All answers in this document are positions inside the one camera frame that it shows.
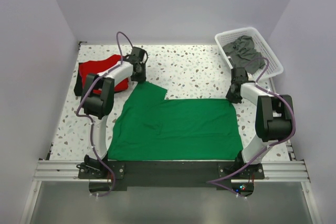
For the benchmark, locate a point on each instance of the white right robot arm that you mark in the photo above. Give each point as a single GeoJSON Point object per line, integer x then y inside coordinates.
{"type": "Point", "coordinates": [274, 122]}

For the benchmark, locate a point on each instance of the grey t-shirt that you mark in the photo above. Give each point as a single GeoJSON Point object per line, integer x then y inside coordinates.
{"type": "Point", "coordinates": [242, 53]}

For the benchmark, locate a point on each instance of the red folded t-shirt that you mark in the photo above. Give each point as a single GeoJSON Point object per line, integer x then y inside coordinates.
{"type": "Point", "coordinates": [91, 66]}

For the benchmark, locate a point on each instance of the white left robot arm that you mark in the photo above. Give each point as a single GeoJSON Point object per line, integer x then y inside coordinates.
{"type": "Point", "coordinates": [96, 104]}

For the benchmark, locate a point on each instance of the black folded t-shirt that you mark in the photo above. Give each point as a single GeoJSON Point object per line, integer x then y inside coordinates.
{"type": "Point", "coordinates": [78, 88]}

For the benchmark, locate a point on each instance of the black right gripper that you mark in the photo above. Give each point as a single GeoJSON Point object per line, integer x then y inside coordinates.
{"type": "Point", "coordinates": [230, 98]}

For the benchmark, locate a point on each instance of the green t-shirt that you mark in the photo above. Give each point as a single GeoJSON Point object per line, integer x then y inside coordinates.
{"type": "Point", "coordinates": [152, 128]}

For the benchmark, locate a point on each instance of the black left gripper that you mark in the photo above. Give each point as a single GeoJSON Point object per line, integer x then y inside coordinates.
{"type": "Point", "coordinates": [142, 77]}

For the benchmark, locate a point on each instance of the aluminium frame rail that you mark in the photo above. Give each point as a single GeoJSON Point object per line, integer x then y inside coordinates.
{"type": "Point", "coordinates": [66, 171]}

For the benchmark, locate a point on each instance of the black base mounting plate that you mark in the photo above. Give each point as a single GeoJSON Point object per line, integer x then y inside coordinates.
{"type": "Point", "coordinates": [119, 176]}

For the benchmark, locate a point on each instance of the white plastic basket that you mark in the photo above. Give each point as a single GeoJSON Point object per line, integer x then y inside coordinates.
{"type": "Point", "coordinates": [275, 67]}

